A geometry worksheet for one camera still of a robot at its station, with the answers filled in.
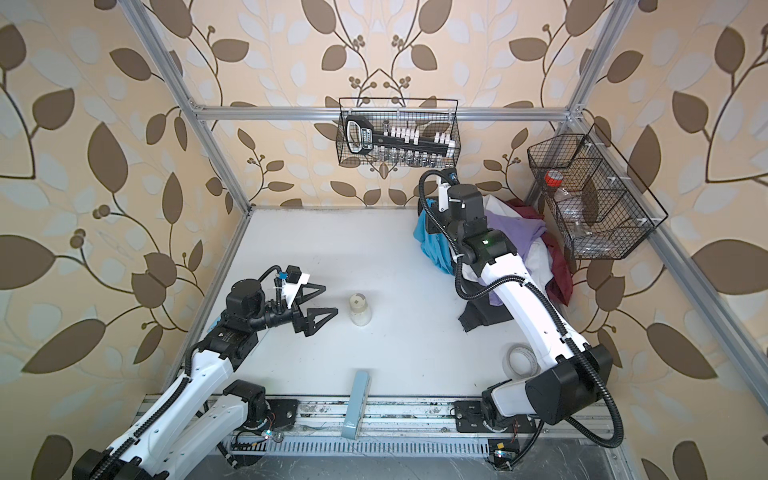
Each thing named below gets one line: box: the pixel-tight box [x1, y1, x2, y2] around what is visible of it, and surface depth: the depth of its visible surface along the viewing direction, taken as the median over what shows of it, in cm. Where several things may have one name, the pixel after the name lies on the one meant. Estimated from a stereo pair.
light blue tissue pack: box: [341, 371, 371, 440], surface depth 75 cm
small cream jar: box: [349, 292, 373, 327], surface depth 86 cm
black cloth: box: [458, 284, 513, 333], surface depth 89 cm
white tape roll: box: [502, 342, 542, 379], surface depth 83 cm
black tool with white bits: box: [345, 115, 456, 156], surface depth 85 cm
